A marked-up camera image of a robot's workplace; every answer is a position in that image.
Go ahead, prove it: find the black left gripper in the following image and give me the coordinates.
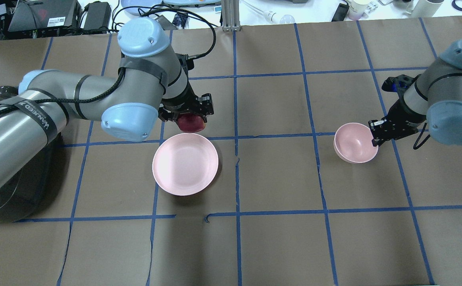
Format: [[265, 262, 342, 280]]
[[159, 93, 214, 123]]

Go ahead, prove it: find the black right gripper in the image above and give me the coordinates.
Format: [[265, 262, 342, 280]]
[[368, 107, 426, 147]]

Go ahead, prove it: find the red apple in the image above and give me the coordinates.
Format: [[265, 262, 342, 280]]
[[176, 113, 206, 133]]

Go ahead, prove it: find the pink bowl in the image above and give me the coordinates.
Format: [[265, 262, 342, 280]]
[[333, 122, 379, 164]]

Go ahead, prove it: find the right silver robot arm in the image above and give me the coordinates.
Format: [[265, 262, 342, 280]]
[[368, 39, 462, 147]]

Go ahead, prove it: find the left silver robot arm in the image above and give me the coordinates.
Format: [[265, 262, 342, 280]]
[[0, 16, 214, 187]]

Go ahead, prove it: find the pink plate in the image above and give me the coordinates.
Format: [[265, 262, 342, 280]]
[[152, 133, 219, 197]]

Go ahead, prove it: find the blue plate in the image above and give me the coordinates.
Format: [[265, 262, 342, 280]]
[[120, 0, 163, 16]]

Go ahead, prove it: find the black power adapter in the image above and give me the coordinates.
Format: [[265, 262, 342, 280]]
[[83, 1, 111, 31]]

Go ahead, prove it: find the white purple cup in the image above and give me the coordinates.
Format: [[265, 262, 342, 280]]
[[347, 0, 371, 21]]

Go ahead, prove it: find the black laptop with red logo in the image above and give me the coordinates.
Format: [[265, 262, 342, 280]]
[[8, 0, 81, 33]]

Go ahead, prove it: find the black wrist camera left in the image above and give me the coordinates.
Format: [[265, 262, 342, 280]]
[[176, 54, 194, 77]]

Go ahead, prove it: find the aluminium frame post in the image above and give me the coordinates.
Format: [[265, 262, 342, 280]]
[[220, 0, 241, 32]]

